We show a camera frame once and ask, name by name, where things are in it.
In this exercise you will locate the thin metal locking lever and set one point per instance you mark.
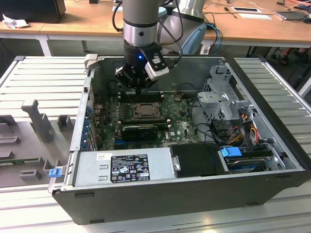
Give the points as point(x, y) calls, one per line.
point(131, 100)

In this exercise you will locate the CPU with metal lid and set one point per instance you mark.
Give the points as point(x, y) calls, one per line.
point(147, 109)

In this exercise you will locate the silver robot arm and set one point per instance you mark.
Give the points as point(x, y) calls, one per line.
point(139, 14)

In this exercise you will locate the CPU socket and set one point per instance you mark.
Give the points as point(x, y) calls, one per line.
point(132, 111)

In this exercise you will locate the coin battery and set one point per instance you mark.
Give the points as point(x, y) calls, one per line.
point(177, 97)

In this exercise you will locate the green motherboard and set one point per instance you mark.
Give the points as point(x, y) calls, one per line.
point(179, 121)

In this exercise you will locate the wooden desk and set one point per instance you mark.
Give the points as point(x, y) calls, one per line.
point(85, 19)

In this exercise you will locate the white label tag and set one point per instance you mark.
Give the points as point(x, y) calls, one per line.
point(205, 50)

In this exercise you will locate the silver drive cage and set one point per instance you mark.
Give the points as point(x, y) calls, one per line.
point(218, 102)

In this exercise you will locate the grey power supply unit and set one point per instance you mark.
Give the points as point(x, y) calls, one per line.
point(92, 167)

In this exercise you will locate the black plastic shroud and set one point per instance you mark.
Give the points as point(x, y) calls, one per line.
point(196, 160)

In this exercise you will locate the black box on desk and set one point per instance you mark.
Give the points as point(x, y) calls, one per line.
point(31, 9)

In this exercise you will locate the grey parts rack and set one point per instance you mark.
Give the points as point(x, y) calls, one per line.
point(36, 145)

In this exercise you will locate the blue case latch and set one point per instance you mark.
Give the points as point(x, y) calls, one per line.
point(54, 173)

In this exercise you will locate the crumpled white paper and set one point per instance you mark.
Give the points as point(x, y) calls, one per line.
point(14, 23)

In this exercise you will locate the black and grey PC case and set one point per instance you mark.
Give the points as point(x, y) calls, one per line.
point(170, 201)

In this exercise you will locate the white paper sheet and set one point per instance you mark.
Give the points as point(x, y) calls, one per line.
point(255, 16)

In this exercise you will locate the green RAM stick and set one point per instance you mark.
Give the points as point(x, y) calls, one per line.
point(19, 161)

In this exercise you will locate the hard disk in blue carrier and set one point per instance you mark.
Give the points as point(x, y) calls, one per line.
point(243, 165)

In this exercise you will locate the person's foot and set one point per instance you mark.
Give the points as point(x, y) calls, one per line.
point(283, 59)

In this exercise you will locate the grey notebook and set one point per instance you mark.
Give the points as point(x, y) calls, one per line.
point(290, 15)

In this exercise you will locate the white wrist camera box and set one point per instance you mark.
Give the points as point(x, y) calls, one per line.
point(156, 72)

